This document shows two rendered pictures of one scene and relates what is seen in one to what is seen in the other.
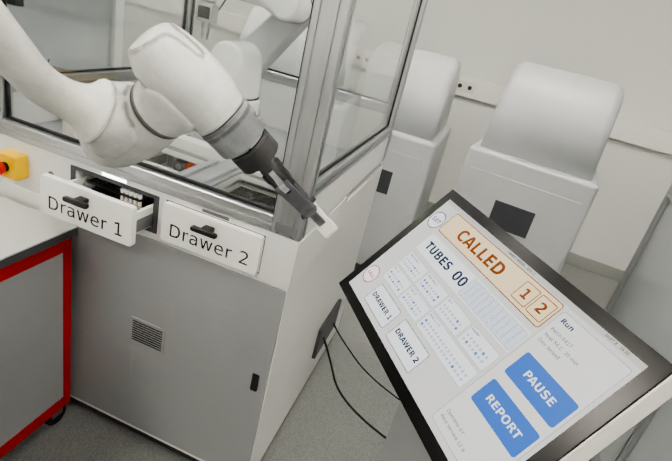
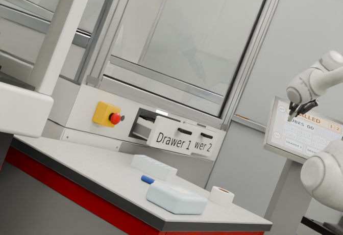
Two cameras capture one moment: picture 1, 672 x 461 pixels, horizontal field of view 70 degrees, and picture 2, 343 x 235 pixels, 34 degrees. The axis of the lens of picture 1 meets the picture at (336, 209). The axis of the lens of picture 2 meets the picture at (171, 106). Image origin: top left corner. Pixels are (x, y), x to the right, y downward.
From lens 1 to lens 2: 268 cm
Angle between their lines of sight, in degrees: 71
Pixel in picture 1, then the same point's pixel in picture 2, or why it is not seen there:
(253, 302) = (199, 174)
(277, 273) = (214, 152)
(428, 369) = not seen: hidden behind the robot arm
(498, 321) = (332, 135)
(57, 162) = (130, 107)
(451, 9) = not seen: outside the picture
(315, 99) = (250, 59)
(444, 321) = (318, 141)
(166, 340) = not seen: hidden behind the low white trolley
